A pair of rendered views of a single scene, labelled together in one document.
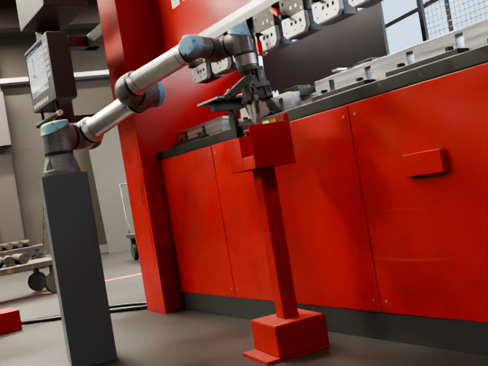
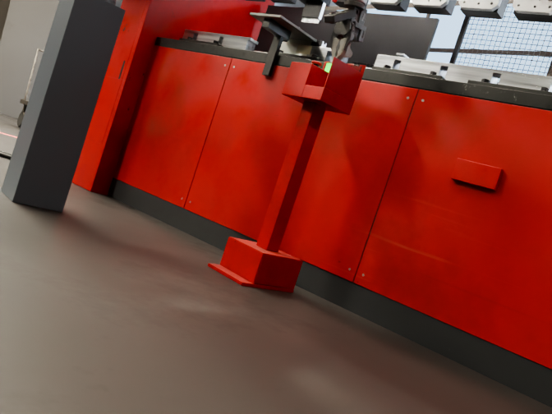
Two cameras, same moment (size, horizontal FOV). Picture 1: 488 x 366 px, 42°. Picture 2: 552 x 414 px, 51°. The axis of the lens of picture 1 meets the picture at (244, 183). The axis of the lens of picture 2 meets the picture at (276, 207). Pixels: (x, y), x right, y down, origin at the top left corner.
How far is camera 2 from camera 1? 73 cm
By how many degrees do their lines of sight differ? 19
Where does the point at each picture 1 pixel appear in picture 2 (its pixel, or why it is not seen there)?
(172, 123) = (183, 17)
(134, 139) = (143, 11)
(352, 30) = (398, 30)
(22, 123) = not seen: outside the picture
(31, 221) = not seen: outside the picture
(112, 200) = (11, 61)
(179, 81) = not seen: outside the picture
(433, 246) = (443, 247)
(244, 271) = (207, 189)
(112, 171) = (24, 34)
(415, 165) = (466, 172)
